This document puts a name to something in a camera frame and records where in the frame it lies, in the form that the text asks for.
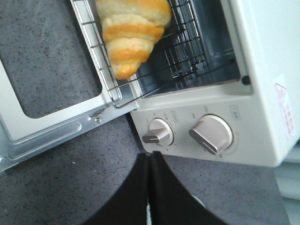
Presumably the beige temperature knob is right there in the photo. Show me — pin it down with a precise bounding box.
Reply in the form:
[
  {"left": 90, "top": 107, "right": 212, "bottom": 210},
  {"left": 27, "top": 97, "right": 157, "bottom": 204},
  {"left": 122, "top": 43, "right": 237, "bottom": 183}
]
[{"left": 189, "top": 114, "right": 233, "bottom": 155}]

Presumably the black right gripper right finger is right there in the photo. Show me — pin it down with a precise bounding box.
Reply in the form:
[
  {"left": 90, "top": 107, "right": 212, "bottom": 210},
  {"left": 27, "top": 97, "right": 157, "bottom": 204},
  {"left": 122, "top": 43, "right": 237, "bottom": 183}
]
[{"left": 148, "top": 151, "right": 226, "bottom": 225}]

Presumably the white Toshiba toaster oven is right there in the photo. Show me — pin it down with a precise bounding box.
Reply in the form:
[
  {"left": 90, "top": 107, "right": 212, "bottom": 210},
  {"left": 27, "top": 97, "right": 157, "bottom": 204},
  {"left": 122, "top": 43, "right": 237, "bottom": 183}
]
[{"left": 131, "top": 0, "right": 300, "bottom": 167}]

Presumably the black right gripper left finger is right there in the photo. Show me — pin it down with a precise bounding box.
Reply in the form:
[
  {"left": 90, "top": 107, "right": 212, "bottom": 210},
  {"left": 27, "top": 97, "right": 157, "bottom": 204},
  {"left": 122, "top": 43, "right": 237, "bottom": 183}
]
[{"left": 83, "top": 153, "right": 149, "bottom": 225}]

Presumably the orange striped croissant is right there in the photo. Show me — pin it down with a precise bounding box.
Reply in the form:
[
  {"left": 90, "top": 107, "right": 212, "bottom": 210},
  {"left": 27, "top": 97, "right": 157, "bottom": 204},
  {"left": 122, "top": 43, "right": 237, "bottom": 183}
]
[{"left": 95, "top": 0, "right": 172, "bottom": 80}]

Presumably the metal wire oven rack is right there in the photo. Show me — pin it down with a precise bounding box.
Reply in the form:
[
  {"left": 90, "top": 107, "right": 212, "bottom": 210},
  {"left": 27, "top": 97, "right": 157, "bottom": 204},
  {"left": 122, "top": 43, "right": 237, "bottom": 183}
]
[{"left": 71, "top": 0, "right": 240, "bottom": 109}]

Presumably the white glass oven door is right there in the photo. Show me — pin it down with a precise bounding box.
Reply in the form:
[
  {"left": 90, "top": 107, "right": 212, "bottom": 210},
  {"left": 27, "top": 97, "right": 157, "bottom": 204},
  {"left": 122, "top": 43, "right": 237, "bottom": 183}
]
[{"left": 0, "top": 0, "right": 137, "bottom": 171}]

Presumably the beige timer knob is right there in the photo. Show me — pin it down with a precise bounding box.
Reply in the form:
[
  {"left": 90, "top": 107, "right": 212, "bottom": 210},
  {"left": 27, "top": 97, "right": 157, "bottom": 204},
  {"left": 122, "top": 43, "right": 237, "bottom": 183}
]
[{"left": 142, "top": 118, "right": 174, "bottom": 147}]

